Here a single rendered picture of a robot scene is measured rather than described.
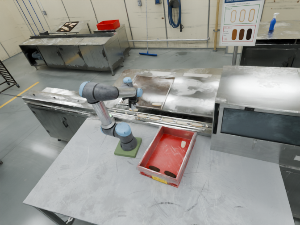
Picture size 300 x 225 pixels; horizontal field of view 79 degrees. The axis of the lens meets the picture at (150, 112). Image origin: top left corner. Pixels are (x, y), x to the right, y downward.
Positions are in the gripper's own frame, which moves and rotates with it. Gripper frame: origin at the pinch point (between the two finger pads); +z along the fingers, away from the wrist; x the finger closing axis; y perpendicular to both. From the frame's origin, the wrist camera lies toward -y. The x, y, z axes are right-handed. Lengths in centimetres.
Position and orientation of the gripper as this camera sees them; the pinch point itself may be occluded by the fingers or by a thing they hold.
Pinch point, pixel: (133, 108)
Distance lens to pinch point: 188.0
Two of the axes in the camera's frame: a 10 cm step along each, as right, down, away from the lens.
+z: 1.5, 7.5, 6.4
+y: 9.1, 1.5, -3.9
